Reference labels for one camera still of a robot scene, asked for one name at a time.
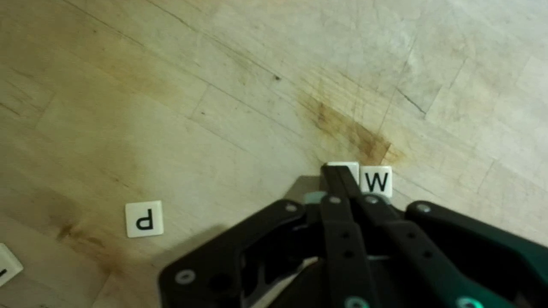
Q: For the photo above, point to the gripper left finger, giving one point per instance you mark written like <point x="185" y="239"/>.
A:
<point x="338" y="239"/>

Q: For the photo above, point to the white block with letter P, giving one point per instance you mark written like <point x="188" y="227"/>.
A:
<point x="144" y="219"/>

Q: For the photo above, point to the white block with letter W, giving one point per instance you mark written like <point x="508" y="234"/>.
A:
<point x="376" y="182"/>

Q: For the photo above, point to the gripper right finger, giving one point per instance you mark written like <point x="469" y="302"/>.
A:
<point x="449" y="256"/>

